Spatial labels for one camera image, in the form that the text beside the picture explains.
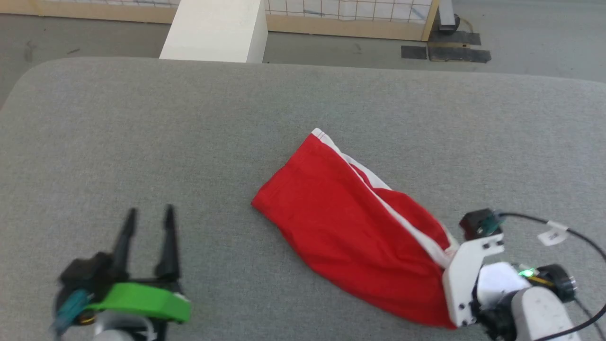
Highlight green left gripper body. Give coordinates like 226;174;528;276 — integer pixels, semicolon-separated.
85;282;192;325

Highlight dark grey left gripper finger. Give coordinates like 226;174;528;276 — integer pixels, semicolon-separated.
112;207;139;281
155;204;182;282

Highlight red and white shorts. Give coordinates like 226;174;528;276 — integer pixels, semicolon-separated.
250;127;461;330

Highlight white cable tag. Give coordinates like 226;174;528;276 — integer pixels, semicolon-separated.
537;221;568;247

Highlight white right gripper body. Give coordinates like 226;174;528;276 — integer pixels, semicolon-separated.
442;234;505;329

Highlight white rectangular box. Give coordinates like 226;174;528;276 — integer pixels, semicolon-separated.
159;0;268;64

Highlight grey metal stand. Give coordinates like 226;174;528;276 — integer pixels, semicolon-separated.
438;0;470;32

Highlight lemon print partition screen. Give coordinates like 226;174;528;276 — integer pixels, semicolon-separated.
0;0;440;42

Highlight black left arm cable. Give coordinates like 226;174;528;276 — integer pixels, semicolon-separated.
50;289;93;334

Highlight grey fabric sofa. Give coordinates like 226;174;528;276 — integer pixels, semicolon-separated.
0;56;606;341

